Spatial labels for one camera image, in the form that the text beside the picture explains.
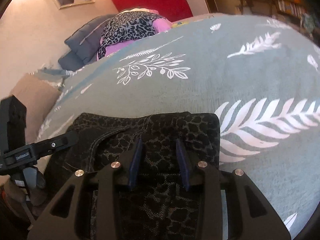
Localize pink garment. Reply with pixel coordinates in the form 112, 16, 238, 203
96, 9, 173, 61

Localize dark leopard print pants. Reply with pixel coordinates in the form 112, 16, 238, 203
44, 112, 220, 239

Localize grey leaf print bedspread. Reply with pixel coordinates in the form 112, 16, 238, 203
38, 16, 319, 237

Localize brown cardboard box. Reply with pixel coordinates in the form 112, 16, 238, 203
10, 74, 61, 144

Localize wooden bookshelf with books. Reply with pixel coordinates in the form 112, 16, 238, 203
274, 0, 308, 25

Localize grey leopard print garment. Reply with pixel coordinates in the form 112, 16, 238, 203
96, 11, 164, 60

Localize dark grey quilted pillow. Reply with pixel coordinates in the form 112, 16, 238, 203
58, 14, 115, 71

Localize dark wooden side table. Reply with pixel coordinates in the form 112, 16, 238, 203
238, 0, 274, 17

